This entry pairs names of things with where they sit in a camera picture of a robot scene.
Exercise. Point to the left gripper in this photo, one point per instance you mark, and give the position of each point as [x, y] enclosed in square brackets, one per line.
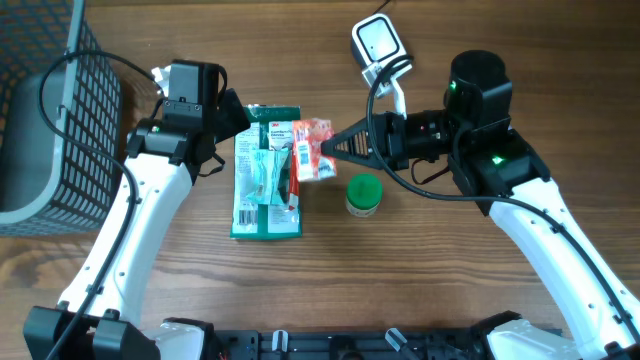
[231, 116]

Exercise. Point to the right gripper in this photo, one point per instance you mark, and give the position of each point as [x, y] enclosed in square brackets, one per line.
[388, 133]

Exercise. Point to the red drink carton cup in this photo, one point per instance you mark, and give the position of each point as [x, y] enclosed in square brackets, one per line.
[311, 164]

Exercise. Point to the green lid white jar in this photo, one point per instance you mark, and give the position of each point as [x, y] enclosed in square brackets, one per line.
[363, 195]

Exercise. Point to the green 3M gloves packet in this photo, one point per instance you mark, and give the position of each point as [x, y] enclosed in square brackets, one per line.
[271, 128]

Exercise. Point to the red white tube packet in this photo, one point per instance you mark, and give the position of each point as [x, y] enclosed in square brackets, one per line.
[293, 192]

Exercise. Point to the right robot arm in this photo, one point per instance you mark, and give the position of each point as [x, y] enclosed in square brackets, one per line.
[495, 168]

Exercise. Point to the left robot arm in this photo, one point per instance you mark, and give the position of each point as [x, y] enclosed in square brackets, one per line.
[98, 314]

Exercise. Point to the white barcode scanner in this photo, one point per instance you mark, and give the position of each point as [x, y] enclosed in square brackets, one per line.
[374, 39]

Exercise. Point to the dark grey mesh basket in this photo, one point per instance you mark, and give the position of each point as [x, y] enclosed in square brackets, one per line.
[61, 108]

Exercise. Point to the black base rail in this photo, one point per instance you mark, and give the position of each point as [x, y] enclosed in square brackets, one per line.
[452, 343]

